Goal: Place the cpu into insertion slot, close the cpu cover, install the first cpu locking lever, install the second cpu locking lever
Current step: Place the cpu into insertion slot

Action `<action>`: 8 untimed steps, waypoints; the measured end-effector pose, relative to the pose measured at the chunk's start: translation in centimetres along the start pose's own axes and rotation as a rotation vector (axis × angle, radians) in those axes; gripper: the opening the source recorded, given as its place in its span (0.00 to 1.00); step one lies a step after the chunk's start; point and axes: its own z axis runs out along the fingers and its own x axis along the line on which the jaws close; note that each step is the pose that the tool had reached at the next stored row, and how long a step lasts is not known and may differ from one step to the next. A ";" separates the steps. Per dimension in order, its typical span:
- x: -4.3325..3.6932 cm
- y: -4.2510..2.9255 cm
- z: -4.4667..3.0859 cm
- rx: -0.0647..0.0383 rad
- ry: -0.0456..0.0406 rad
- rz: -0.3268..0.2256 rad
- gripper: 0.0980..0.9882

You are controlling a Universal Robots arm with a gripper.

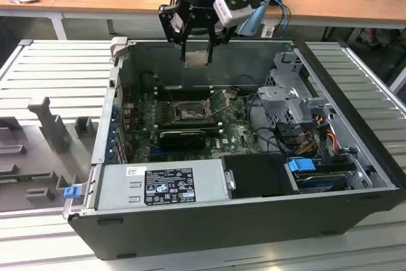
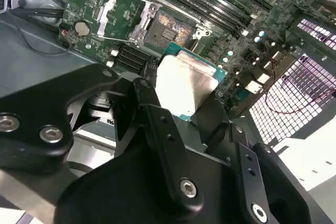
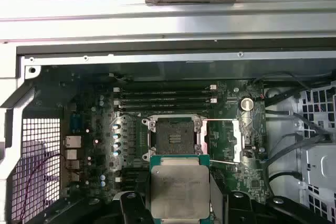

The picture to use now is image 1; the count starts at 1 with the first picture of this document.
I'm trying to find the black open PC case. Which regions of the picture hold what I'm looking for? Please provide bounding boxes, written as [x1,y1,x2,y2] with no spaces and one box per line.
[62,36,406,261]

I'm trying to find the black RAM slots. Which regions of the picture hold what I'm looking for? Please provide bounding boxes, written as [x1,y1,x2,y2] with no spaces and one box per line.
[157,119,223,133]
[154,84,214,101]

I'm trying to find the thin wire locking lever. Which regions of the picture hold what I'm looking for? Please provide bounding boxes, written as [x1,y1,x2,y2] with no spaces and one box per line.
[167,88,179,107]
[206,88,225,102]

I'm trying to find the white camera on black bracket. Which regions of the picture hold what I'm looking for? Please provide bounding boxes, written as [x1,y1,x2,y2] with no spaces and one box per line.
[212,0,255,28]

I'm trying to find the black power supply label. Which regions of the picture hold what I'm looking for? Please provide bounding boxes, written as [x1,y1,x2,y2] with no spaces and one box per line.
[144,166,197,205]

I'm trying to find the green motherboard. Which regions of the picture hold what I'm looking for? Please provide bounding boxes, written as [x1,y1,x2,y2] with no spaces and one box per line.
[122,88,264,164]

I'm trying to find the black cables in case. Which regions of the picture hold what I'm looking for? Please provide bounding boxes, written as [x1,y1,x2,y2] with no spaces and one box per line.
[244,91,287,155]

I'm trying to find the CPU socket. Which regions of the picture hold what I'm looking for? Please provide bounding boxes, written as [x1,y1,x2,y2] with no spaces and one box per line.
[171,99,214,123]

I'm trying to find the square silver CPU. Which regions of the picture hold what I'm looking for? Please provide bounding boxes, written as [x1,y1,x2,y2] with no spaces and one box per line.
[184,50,211,69]

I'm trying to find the blue expansion slot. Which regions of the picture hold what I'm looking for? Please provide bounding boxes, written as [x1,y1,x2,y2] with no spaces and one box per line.
[148,149,166,162]

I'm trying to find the metal socket cover frame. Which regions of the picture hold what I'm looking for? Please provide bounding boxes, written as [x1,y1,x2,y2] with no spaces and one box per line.
[205,88,235,117]

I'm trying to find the blue cable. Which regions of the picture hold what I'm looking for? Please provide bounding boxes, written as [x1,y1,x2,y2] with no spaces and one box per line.
[269,0,291,39]

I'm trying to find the black graphics card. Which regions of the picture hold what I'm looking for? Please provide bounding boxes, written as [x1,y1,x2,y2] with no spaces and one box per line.
[158,129,206,150]

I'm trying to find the grey power supply unit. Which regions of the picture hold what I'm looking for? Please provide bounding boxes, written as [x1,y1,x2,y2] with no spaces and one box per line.
[95,159,230,211]

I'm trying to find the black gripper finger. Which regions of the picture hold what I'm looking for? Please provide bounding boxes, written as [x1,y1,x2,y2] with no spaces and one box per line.
[180,13,196,62]
[205,13,218,63]

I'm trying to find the blue plastic case latch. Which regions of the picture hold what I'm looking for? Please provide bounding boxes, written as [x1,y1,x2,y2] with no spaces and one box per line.
[63,187,80,201]

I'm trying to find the grey parts rack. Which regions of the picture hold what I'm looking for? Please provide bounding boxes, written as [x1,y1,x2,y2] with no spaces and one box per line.
[0,96,100,212]

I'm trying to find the hard disk in blue carrier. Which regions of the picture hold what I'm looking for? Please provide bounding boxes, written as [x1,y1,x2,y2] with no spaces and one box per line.
[287,157,348,193]

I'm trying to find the silver metal drive cage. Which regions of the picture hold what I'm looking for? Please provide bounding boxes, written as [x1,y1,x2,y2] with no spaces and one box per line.
[256,50,337,126]

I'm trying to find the green RAM stick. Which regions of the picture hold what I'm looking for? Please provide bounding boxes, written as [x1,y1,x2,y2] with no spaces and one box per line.
[0,172,51,183]

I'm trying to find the yellow red orange wire bundle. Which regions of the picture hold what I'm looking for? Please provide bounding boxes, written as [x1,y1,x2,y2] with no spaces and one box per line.
[298,124,339,157]

